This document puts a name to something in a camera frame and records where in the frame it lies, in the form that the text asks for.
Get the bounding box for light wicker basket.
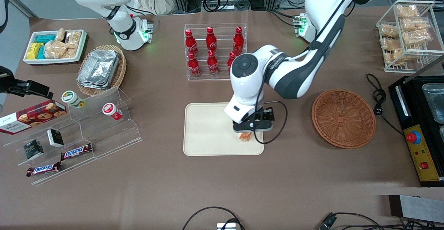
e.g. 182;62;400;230
76;44;127;97

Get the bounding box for grey metal bar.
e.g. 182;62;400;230
388;195;444;223

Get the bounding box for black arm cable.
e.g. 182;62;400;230
255;100;288;144

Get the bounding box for red Coca-Cola bottle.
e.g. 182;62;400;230
207;50;219;76
227;51;238;73
188;52;201;77
233;26;244;55
185;29;199;56
206;26;218;52

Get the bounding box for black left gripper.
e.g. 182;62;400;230
236;107;275;124

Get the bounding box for green lidded yogurt cup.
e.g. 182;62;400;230
61;91;86;109

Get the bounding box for red lidded yogurt cup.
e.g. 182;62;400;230
102;103;123;121

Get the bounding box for cream plastic tray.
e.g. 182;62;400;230
183;102;265;156

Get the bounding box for black power cable with plug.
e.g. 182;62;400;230
367;73;404;136

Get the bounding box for brown wicker basket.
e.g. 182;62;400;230
311;90;377;150

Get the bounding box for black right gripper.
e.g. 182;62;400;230
0;66;53;99

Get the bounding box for black looped cable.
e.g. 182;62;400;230
182;206;245;230

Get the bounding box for red tartan Walkers cookie box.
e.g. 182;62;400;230
0;100;67;135

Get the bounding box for white wire basket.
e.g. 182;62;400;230
376;0;444;74

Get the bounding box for clear acrylic tiered stand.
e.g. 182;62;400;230
2;87;143;186

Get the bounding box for small black tea box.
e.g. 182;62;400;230
23;139;44;160
47;129;65;148

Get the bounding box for yellow snack pack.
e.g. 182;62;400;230
27;43;44;60

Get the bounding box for clear acrylic bottle rack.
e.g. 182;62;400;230
184;24;247;81

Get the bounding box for Snickers chocolate bar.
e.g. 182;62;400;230
26;162;62;177
61;143;93;161

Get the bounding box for steel pan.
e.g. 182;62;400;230
421;83;444;125

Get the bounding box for stack of foil containers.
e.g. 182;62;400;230
77;50;120;90

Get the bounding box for white rectangular snack bin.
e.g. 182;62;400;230
23;30;87;65

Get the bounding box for black cable with connector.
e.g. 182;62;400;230
319;212;444;230

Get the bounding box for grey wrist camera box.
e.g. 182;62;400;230
233;121;273;133

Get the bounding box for black countertop appliance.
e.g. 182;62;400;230
388;54;444;188

